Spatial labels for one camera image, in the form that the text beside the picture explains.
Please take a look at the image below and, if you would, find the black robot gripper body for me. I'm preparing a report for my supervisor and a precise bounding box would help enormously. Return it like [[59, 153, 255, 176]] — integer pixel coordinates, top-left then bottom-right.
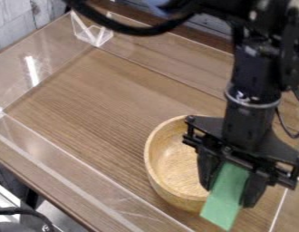
[[183, 87, 299, 189]]

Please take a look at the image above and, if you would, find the green rectangular block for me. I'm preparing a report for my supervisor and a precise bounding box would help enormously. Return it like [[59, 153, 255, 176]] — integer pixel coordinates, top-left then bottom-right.
[[200, 163, 249, 231]]

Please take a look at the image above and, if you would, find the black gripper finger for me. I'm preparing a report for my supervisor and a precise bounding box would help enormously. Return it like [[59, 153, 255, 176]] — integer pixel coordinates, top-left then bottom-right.
[[240, 172, 269, 208], [197, 148, 225, 190]]

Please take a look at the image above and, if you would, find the black metal bracket with bolt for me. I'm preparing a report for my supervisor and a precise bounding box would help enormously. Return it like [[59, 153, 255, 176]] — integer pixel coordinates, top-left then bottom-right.
[[20, 209, 68, 232]]

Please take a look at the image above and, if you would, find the brown wooden bowl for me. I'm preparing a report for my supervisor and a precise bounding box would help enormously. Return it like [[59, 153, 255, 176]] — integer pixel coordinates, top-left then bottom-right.
[[144, 115, 209, 214]]

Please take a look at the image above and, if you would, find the black cable bottom left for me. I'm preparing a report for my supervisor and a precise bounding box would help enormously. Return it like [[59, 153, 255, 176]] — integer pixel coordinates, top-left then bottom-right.
[[0, 206, 56, 232]]

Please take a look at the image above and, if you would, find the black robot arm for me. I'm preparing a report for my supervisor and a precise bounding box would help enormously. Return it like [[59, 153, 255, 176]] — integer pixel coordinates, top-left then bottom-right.
[[64, 0, 299, 208]]

